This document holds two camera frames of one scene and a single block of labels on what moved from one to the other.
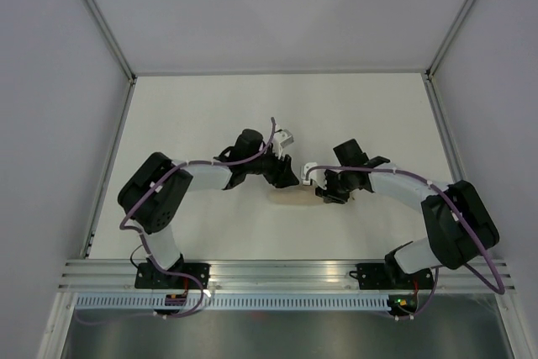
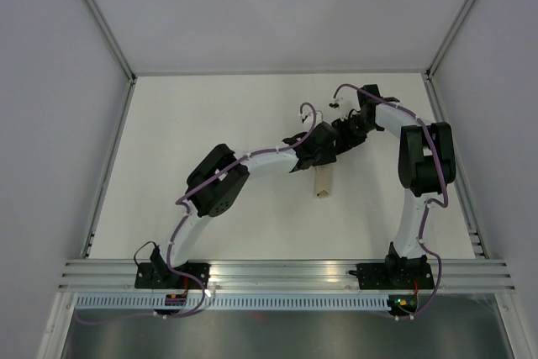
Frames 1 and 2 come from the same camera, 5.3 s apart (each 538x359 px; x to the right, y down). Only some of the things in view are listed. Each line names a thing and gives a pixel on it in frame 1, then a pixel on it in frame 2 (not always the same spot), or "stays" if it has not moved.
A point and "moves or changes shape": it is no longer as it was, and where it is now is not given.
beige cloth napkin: [296, 196] moves or changes shape
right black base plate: [376, 277] stays
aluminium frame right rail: [441, 133] stays
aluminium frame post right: [467, 3] stays
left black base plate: [147, 277] stays
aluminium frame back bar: [174, 74] stays
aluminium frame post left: [100, 14] stays
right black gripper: [329, 195] → [345, 140]
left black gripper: [282, 175] → [329, 157]
